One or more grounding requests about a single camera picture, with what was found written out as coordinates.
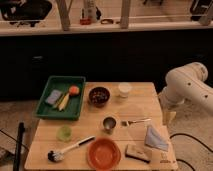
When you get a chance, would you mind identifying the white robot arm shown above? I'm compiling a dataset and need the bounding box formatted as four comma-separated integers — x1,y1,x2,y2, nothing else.
158,62,213,125

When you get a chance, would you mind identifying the white plastic cup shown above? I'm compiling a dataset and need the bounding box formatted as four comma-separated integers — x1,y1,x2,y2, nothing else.
118,82,132,98

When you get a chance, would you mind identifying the small metal cup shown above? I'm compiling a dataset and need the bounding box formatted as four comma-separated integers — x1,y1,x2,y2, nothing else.
103,117,116,134

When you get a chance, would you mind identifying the green plastic cup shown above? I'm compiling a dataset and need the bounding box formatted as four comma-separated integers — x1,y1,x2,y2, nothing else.
56,126,71,142

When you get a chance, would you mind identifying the blue folded cloth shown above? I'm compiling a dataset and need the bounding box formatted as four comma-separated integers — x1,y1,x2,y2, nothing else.
145,125,169,151

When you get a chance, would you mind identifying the dark maroon bowl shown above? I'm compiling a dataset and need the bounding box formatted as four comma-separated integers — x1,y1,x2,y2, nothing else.
89,87,110,107

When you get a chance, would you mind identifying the orange plastic bowl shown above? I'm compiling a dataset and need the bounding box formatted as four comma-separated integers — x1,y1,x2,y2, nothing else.
87,138,121,171

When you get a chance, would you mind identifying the orange toy fruit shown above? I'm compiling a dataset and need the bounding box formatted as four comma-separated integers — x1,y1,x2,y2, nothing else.
69,86,80,96

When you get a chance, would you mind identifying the green plastic tray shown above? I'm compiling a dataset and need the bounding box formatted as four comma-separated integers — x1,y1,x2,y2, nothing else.
36,76,86,120

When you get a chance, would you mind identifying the blue grey sponge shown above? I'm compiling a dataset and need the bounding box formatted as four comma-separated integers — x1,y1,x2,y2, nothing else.
45,89,62,105

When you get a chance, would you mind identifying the white dish brush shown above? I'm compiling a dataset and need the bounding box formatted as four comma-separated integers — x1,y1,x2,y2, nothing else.
47,136,95,162

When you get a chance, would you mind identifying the black pole stand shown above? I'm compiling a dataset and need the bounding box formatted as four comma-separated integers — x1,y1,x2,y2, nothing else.
13,122,25,171

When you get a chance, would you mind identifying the black office chair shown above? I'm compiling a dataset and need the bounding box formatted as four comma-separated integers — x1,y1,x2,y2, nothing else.
0,0,52,27

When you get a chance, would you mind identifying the black cable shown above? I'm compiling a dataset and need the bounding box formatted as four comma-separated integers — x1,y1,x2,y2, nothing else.
168,132,213,171

